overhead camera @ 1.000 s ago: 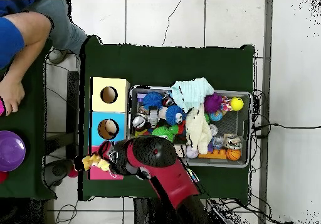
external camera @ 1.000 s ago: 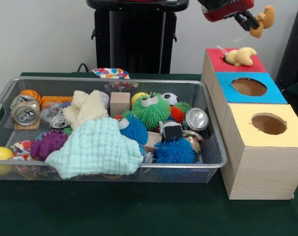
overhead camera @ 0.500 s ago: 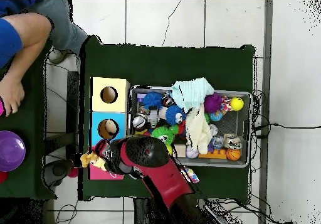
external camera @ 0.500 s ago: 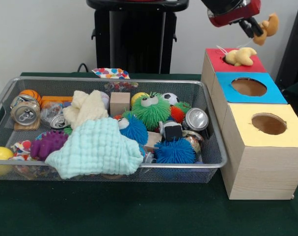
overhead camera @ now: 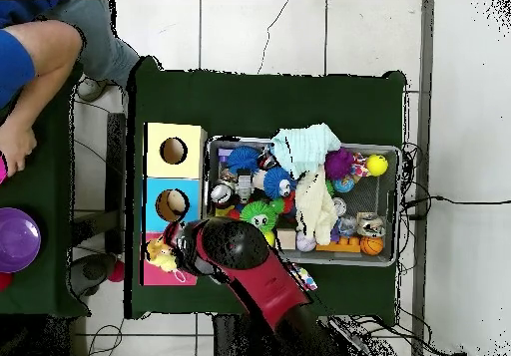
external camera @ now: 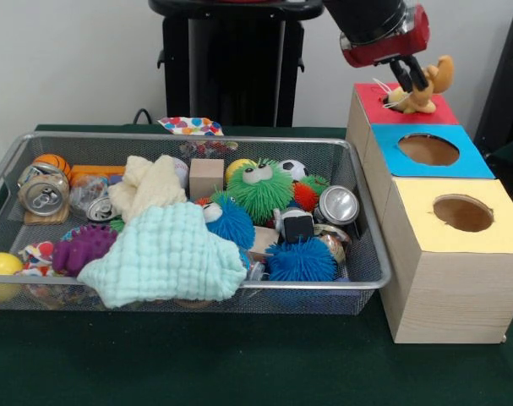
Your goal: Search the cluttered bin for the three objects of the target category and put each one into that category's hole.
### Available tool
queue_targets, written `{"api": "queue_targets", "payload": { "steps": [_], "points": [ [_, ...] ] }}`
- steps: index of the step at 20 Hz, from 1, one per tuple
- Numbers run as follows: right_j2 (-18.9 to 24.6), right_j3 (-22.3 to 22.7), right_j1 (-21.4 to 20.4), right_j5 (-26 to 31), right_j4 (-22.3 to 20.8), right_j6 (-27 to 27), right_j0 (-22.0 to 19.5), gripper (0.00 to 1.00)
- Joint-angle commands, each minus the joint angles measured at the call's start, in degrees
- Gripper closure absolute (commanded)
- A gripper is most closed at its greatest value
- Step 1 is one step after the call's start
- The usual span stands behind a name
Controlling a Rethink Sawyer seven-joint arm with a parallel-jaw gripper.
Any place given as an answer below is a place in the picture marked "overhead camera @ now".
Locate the blue spiky ball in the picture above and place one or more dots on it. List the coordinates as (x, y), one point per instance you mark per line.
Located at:
(243, 159)

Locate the colourful polka dot cloth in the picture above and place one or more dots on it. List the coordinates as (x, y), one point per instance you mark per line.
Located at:
(306, 278)

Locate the purple spiky toy with eyes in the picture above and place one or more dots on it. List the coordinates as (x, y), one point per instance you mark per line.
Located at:
(339, 163)

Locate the person's hand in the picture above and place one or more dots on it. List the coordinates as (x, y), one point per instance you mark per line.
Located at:
(16, 146)

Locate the person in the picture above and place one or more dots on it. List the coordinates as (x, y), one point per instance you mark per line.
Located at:
(103, 49)

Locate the blue spiky toy with eyes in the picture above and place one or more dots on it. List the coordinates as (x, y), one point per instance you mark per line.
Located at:
(277, 180)

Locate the yellow smiley face ball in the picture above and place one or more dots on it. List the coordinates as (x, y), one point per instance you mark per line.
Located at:
(377, 165)

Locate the wooden box with three holes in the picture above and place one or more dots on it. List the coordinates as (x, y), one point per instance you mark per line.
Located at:
(153, 164)

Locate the person's forearm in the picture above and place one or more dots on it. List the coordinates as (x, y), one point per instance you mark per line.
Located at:
(44, 80)

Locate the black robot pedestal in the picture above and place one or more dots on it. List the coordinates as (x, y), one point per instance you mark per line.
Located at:
(227, 340)

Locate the side table with green cloth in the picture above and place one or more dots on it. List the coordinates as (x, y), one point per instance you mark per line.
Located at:
(44, 196)

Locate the yellow plush toy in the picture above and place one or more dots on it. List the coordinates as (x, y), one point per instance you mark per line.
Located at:
(167, 265)

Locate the green spiky toy with eyes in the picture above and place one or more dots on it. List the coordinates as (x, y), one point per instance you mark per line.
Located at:
(259, 214)

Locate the red round object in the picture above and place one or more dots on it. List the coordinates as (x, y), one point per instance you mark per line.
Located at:
(4, 281)

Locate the small orange basketball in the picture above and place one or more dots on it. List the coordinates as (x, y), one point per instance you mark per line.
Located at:
(372, 245)

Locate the purple bowl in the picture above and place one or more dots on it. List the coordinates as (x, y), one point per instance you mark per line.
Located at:
(18, 239)

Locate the white baseball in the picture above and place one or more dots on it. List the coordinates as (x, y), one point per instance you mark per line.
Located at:
(305, 243)

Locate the mint green knitted cloth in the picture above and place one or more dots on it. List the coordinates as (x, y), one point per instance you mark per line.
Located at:
(303, 148)

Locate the tan plush bear toy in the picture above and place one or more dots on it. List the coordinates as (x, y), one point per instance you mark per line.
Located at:
(157, 247)

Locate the plain wooden block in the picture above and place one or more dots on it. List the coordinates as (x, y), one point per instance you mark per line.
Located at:
(286, 239)

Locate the cream knitted cloth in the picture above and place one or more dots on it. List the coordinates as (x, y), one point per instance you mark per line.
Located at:
(315, 208)

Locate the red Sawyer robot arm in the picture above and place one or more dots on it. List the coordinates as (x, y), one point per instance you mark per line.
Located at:
(259, 276)

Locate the dark green table cloth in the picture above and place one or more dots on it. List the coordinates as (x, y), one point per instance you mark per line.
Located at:
(271, 104)

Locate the small red ball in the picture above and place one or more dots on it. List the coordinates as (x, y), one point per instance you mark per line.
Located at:
(117, 272)

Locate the pink bowl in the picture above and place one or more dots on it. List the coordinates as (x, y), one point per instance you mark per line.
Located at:
(2, 170)

